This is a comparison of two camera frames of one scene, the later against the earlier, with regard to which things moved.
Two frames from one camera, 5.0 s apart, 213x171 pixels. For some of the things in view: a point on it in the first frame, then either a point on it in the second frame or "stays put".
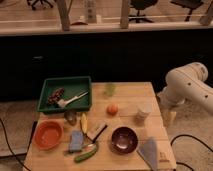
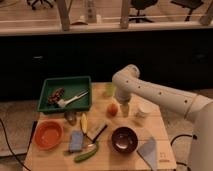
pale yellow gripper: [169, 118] -> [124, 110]
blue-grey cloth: [148, 151] stays put
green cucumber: [82, 158] stays put
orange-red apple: [112, 109] stays put
